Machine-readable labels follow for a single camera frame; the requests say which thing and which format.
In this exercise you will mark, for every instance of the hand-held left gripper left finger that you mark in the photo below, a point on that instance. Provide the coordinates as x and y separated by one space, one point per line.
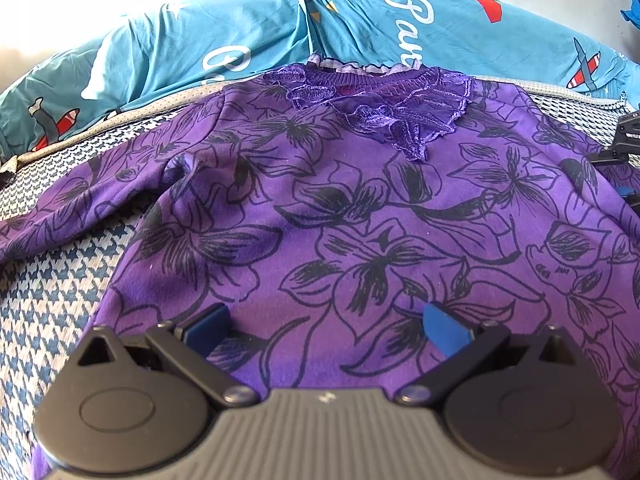
207 327

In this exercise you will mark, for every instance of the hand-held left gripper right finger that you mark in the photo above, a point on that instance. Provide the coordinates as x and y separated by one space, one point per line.
445 330

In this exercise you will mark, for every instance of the dark quilt with blue lining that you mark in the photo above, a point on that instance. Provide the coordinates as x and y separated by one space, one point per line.
631 10

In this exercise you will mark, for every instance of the blue airplane print bed sheet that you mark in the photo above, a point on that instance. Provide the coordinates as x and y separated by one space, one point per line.
250 25

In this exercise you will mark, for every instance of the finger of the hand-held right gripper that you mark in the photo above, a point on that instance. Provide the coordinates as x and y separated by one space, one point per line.
630 135
625 193

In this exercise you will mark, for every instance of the houndstooth mattress cover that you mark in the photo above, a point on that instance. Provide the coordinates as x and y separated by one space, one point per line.
60 310

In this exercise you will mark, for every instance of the purple floral sweater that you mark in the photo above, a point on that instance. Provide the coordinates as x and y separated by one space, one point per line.
350 210

